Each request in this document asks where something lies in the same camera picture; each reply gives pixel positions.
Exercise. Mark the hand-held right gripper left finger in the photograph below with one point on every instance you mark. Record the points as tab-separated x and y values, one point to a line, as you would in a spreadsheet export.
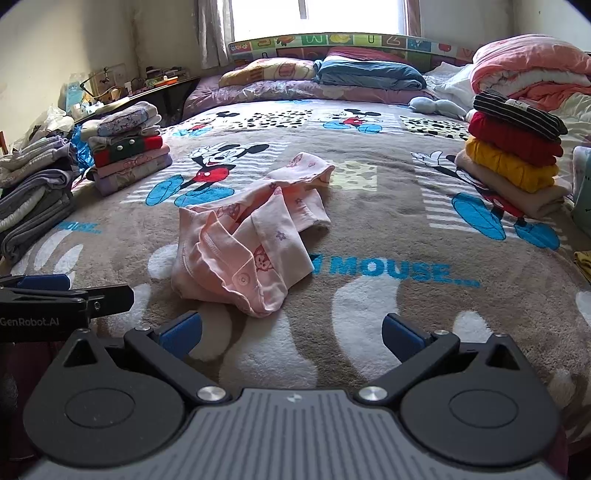
180	334

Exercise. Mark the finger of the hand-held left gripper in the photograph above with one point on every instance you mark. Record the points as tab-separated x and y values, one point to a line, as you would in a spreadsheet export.
44	281
113	297

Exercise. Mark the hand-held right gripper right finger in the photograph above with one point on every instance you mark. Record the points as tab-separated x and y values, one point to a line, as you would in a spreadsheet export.
401	337

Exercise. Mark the pink printed baby garment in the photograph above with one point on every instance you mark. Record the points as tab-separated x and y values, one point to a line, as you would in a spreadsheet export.
221	258

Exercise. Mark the grey folded clothes pile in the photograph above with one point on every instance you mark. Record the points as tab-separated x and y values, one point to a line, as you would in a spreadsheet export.
32	207

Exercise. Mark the stack of folded baby clothes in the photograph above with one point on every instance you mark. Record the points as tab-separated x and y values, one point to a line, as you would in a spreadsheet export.
129	157

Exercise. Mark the cartoon mouse printed blanket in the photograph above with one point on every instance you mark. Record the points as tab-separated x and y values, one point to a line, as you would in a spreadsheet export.
369	230

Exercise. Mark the white folded garment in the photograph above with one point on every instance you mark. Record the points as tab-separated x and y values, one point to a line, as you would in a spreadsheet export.
27	159

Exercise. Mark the blue plastic bag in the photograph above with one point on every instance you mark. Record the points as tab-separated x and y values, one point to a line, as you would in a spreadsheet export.
83	150

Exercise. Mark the white plastic bag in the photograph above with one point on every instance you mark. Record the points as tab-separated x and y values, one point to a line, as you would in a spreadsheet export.
51	122

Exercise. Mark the yellow cloth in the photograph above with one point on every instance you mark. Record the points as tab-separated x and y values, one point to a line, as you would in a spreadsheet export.
585	265

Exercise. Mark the yellow folded garment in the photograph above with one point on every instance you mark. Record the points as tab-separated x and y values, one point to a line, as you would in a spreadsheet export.
508	166

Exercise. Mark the clear plastic box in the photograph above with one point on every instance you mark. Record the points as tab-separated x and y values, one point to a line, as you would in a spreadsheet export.
108	83

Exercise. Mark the dark desk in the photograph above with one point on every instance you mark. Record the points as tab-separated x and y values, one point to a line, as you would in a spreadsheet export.
175	92

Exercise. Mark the red folded garment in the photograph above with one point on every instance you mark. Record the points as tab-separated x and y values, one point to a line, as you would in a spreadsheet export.
508	138

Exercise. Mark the pale plush toy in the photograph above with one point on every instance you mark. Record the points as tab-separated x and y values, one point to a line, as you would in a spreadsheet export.
434	106

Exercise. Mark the black striped folded garment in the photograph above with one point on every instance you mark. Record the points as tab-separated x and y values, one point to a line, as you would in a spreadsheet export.
517	115

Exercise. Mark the white bedding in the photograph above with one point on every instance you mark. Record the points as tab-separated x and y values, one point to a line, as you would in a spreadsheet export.
455	83

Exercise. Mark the blue pillow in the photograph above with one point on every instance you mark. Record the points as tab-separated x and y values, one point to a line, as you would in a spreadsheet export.
369	74

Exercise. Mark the yellow cartoon pillow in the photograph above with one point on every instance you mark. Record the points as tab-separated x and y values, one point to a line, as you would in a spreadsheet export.
268	69

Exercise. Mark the beige curtain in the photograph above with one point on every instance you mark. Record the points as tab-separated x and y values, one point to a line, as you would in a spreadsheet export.
214	32
414	18

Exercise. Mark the maroon pillow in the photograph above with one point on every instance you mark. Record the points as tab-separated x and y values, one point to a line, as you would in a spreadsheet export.
364	53

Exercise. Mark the colourful play mat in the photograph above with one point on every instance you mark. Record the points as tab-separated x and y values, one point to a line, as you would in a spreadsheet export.
369	41

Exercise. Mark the pink folded quilt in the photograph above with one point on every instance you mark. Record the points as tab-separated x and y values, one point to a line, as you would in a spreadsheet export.
521	60

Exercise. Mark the window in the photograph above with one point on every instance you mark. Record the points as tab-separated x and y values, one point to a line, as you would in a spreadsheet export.
346	18

